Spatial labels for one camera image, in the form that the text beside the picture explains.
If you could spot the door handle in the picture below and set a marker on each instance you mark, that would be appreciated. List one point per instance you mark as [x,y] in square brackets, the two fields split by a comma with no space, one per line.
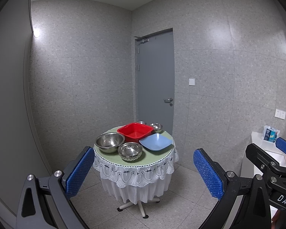
[169,101]

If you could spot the grey door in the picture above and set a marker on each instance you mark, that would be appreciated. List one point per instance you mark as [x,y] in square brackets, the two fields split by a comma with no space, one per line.
[155,79]

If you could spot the blue square plastic plate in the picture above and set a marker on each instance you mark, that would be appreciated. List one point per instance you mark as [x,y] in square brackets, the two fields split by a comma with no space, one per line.
[156,142]

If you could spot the small steel bowl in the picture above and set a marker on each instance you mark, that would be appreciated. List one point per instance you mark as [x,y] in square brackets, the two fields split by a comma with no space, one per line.
[157,127]
[142,122]

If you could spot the white wall switch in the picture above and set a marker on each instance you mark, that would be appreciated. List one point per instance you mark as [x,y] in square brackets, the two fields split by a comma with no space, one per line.
[191,82]

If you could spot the large steel bowl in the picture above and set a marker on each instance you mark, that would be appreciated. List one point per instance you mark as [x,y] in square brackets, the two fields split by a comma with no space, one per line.
[109,142]

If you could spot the blue white package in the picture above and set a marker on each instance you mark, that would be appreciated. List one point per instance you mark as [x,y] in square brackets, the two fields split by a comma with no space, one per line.
[270,134]

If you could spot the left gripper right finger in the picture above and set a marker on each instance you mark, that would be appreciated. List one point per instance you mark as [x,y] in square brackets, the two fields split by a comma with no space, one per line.
[242,202]

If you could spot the white double wall socket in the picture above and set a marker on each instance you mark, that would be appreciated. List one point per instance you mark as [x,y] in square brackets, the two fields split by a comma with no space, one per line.
[280,114]

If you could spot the medium steel bowl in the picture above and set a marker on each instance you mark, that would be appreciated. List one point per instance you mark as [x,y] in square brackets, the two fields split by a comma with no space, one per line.
[130,151]

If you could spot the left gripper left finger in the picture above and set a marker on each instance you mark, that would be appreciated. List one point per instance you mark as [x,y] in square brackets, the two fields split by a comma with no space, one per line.
[45,202]

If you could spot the door closer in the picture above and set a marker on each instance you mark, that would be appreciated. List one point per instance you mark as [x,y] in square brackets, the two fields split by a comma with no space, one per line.
[141,40]

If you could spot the round table green white cloth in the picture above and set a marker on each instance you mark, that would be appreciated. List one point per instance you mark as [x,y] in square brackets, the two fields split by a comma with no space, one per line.
[137,182]

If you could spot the red square plastic basin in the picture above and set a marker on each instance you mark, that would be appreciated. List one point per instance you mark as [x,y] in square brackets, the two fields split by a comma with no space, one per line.
[134,132]

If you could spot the small steel bowl back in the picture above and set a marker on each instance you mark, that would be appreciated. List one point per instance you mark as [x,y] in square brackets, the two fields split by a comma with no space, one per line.
[142,122]

